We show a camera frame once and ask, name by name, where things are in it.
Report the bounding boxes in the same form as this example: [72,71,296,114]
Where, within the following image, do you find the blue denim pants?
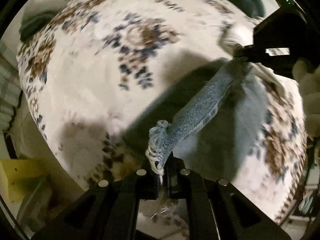
[146,59,267,181]

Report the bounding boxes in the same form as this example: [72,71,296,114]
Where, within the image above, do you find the floral bed blanket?
[17,0,307,239]

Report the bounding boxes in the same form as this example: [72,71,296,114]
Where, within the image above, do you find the striped grey curtain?
[0,41,22,131]

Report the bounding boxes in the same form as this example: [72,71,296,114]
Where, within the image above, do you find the folded grey green clothes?
[18,0,67,42]

